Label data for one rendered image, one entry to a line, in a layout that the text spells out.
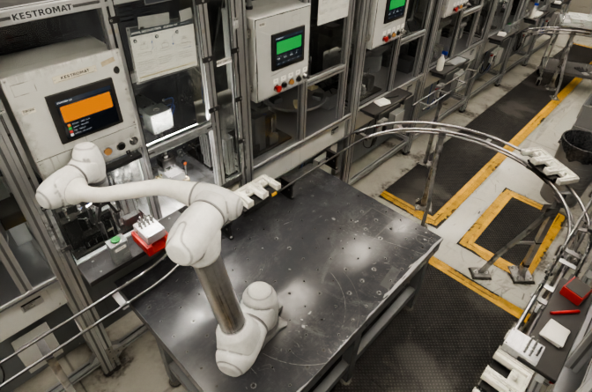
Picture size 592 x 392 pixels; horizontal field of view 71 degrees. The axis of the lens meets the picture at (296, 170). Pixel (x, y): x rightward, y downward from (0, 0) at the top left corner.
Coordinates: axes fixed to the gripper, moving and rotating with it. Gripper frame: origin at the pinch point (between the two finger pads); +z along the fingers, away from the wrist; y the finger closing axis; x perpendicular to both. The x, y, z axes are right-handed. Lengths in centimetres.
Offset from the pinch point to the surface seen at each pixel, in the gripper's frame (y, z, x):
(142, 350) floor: 2, 113, -10
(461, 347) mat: -138, 110, 130
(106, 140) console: -11.6, -34.0, -9.5
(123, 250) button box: -1.4, 15.7, 3.2
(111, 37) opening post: -24, -74, -11
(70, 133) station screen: 1.1, -43.8, -7.3
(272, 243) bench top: -72, 44, 28
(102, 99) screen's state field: -14, -53, -7
